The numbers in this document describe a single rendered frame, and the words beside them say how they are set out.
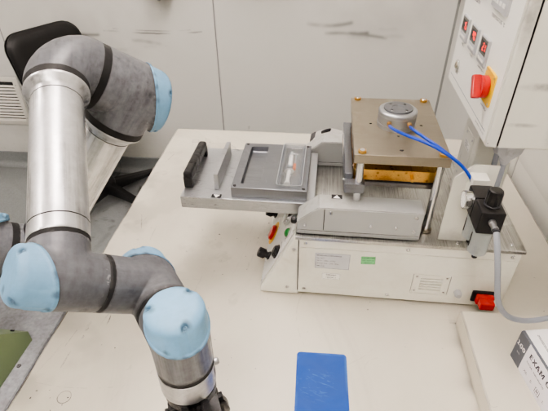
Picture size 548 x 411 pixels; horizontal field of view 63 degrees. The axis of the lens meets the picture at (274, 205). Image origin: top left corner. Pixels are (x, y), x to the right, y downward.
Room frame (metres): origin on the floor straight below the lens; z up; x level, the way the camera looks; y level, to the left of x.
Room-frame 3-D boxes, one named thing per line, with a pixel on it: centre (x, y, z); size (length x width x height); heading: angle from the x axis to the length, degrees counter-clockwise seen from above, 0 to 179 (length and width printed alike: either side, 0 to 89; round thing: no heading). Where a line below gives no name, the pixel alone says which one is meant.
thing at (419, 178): (0.85, -0.26, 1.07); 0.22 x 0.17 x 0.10; 173
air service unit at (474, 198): (0.62, -0.36, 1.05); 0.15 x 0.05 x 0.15; 173
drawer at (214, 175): (0.90, 0.05, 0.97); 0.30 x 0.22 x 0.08; 83
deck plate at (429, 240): (0.86, -0.29, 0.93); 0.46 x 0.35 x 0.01; 83
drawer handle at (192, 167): (0.92, 0.18, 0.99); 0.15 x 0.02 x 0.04; 173
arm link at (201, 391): (0.35, 0.12, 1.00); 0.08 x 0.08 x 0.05
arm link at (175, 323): (0.36, 0.12, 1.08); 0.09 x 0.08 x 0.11; 32
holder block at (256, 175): (0.89, 0.00, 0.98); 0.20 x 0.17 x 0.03; 173
